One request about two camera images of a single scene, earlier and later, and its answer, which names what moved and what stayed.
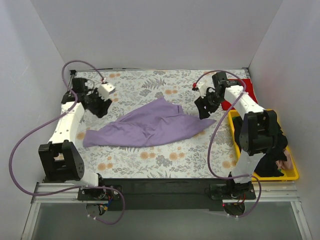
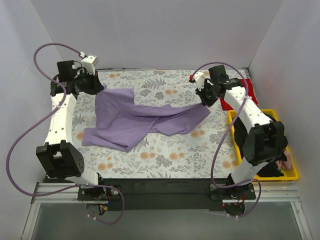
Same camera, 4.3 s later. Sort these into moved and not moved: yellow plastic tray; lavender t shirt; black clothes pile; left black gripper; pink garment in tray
Moved: left black gripper; lavender t shirt
Not moved: pink garment in tray; yellow plastic tray; black clothes pile
